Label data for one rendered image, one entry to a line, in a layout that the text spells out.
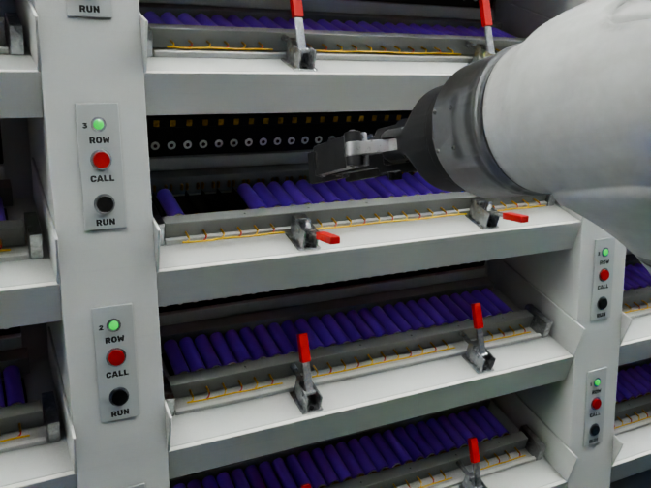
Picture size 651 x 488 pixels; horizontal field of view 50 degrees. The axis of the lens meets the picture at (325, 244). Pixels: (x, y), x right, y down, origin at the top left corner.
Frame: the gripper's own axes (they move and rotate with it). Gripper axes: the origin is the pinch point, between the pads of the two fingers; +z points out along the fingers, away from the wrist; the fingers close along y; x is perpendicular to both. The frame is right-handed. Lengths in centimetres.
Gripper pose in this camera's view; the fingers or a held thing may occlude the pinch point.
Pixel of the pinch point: (345, 164)
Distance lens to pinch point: 65.5
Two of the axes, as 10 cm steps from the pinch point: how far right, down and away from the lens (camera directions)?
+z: -4.2, 0.0, 9.1
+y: -9.0, 0.9, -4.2
